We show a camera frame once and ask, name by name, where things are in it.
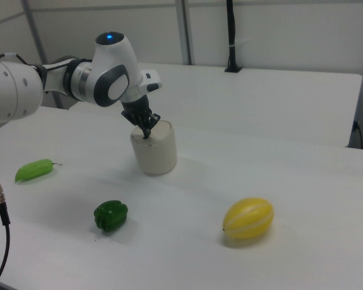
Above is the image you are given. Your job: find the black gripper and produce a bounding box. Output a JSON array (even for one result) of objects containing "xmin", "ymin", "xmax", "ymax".
[{"xmin": 120, "ymin": 95, "xmax": 162, "ymax": 140}]

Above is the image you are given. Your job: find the beige cylindrical cup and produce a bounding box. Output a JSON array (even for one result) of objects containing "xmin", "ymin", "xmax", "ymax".
[{"xmin": 130, "ymin": 119, "xmax": 178, "ymax": 177}]

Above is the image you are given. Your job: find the dark green toy bell pepper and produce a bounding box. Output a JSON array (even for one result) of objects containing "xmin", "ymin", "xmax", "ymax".
[{"xmin": 93, "ymin": 200, "xmax": 129, "ymax": 233}]

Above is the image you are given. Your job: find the light green chili pepper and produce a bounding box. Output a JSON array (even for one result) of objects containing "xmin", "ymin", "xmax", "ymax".
[{"xmin": 15, "ymin": 158, "xmax": 63, "ymax": 183}]

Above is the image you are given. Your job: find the black pole with base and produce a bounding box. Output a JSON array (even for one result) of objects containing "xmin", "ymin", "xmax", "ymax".
[{"xmin": 224, "ymin": 0, "xmax": 243, "ymax": 73}]

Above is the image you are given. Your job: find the yellow striped toy melon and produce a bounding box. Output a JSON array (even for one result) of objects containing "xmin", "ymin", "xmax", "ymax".
[{"xmin": 222, "ymin": 197, "xmax": 275, "ymax": 240}]

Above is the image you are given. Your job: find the thin black cable on arm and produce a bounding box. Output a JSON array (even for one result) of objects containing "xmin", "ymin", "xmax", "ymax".
[{"xmin": 0, "ymin": 53, "xmax": 51, "ymax": 74}]

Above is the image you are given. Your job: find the black cable at table edge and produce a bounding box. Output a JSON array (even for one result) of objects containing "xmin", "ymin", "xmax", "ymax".
[{"xmin": 352, "ymin": 120, "xmax": 363, "ymax": 149}]

